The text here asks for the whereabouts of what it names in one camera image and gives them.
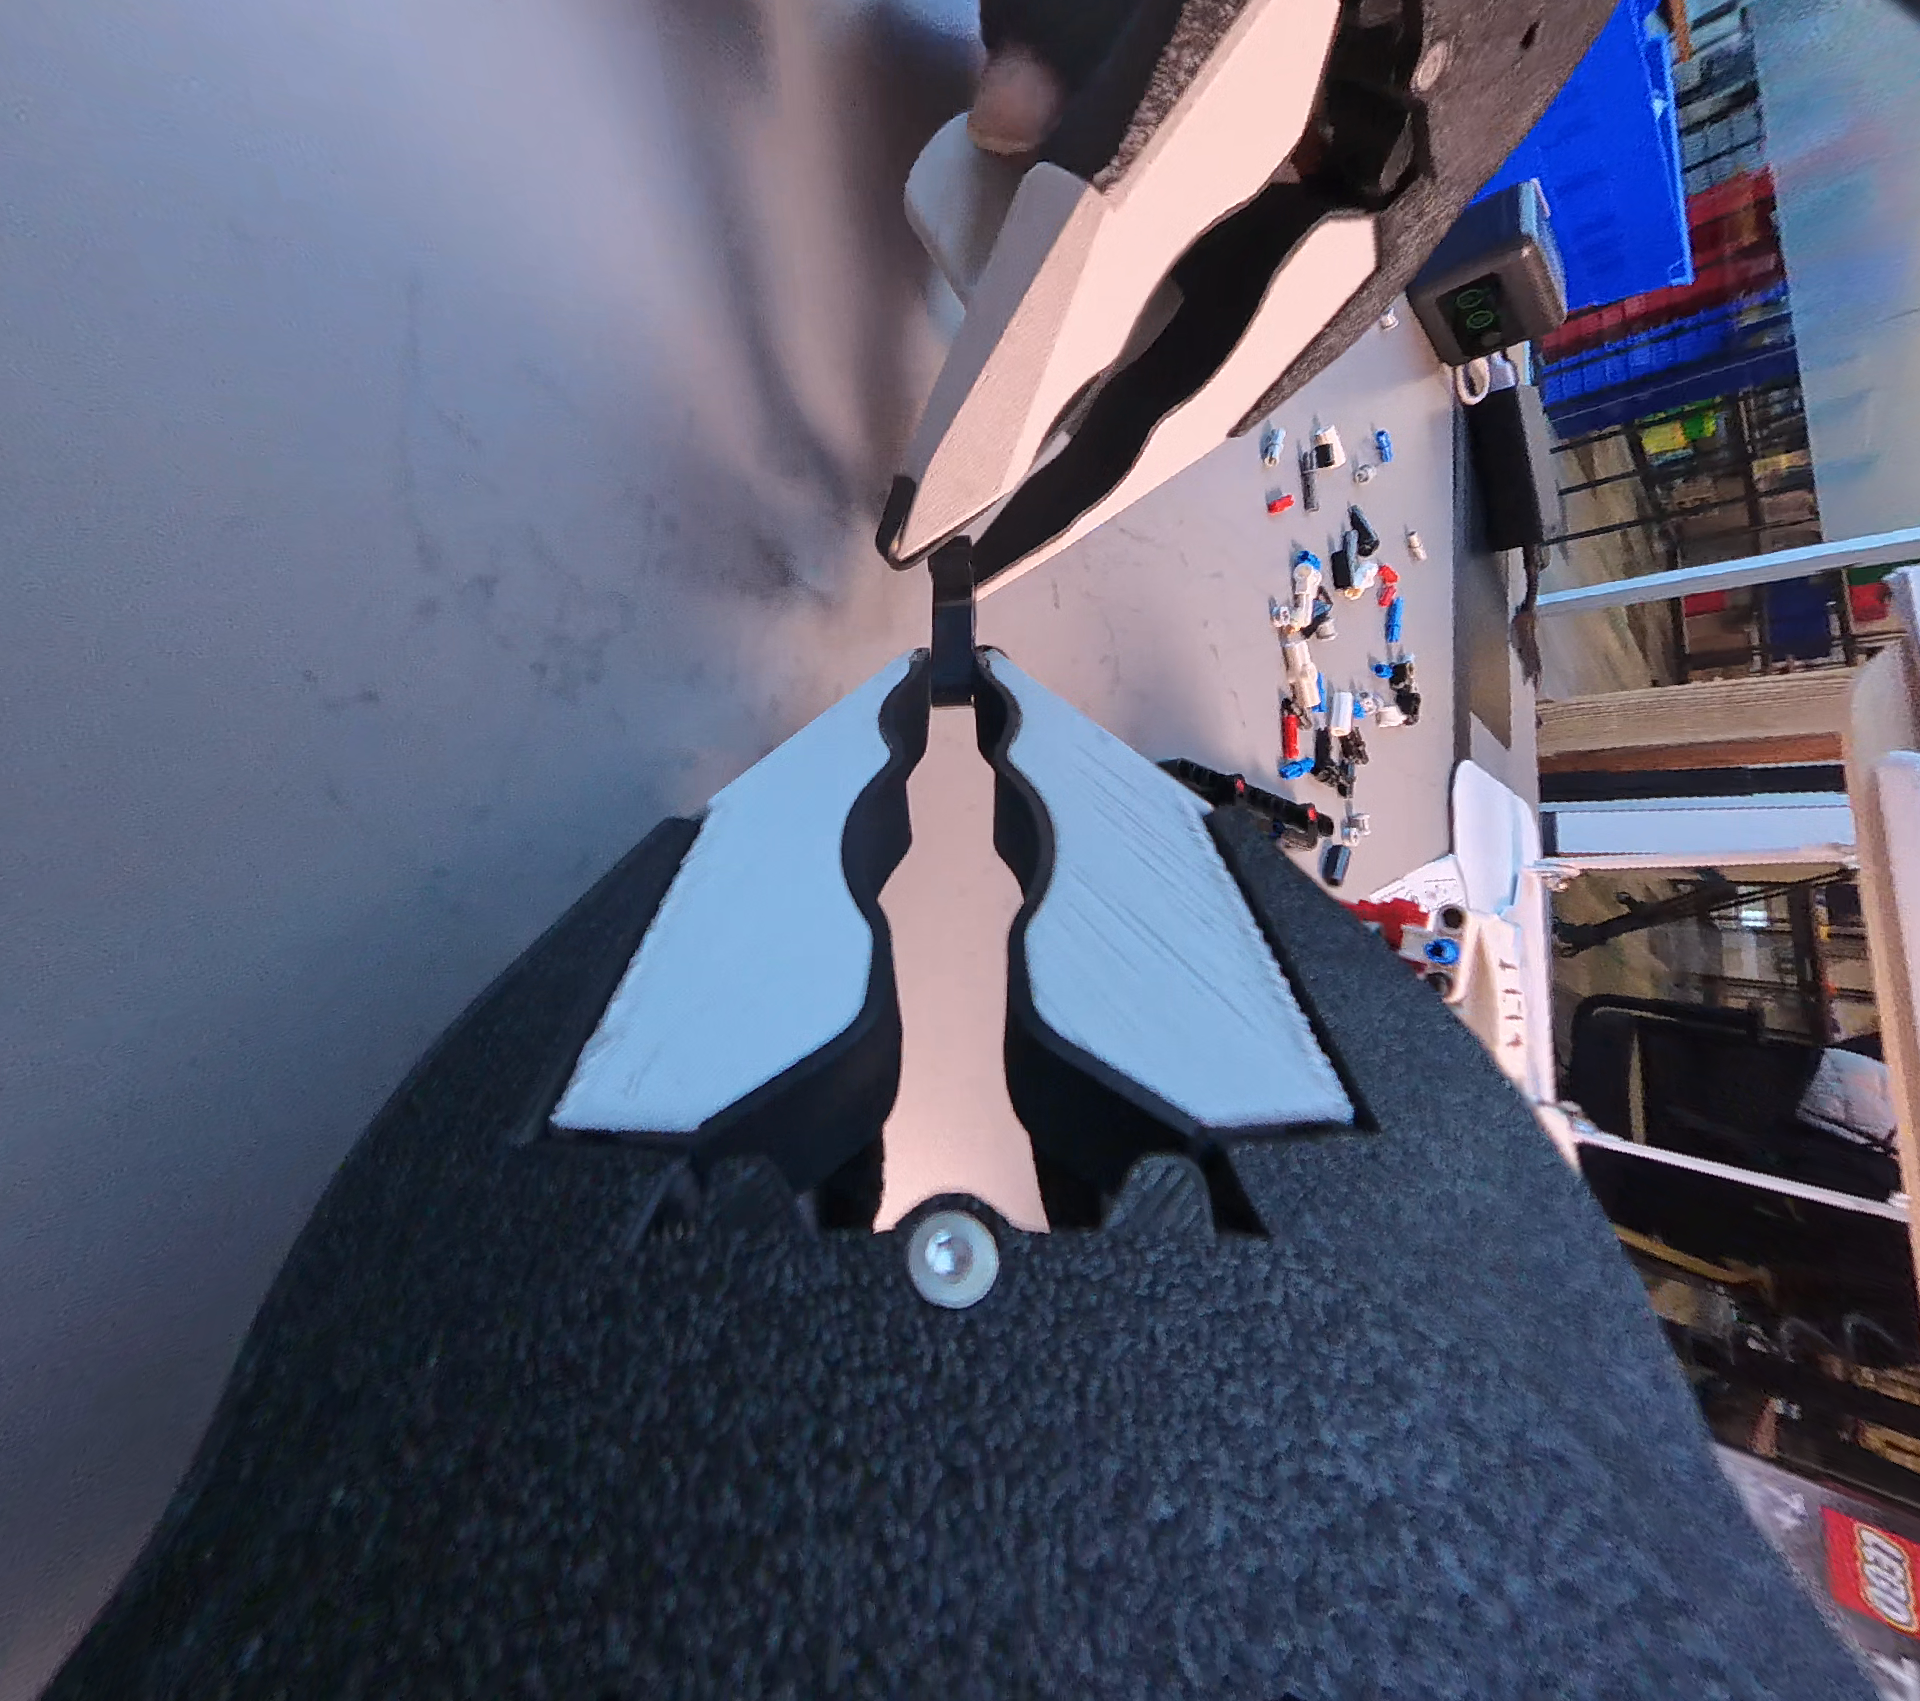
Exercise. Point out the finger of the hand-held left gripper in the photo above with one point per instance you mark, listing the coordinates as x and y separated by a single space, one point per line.
1291 336
1111 276

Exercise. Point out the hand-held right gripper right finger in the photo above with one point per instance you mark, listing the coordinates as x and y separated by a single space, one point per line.
1170 982

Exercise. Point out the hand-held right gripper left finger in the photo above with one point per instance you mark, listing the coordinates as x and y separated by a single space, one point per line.
735 982

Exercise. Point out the white toy brick truck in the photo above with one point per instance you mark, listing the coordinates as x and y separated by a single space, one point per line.
1479 967

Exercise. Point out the black angled beam piece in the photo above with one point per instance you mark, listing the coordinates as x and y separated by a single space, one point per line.
952 621

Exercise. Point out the grey desk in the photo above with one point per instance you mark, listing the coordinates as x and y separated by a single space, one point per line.
450 381

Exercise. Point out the large blue plastic bin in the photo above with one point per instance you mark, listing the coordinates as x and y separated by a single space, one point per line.
1605 126

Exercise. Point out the black device with green lights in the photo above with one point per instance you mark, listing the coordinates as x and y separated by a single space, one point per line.
1484 298

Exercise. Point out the black flat case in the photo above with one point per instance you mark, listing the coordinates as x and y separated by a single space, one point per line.
1508 472

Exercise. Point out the scattered loose brick pieces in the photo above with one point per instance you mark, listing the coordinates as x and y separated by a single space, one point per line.
1302 670

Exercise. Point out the white book stand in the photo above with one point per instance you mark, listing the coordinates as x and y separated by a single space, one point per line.
1484 818

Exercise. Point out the toy truck cardboard box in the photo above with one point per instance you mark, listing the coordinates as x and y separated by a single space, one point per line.
1874 1581

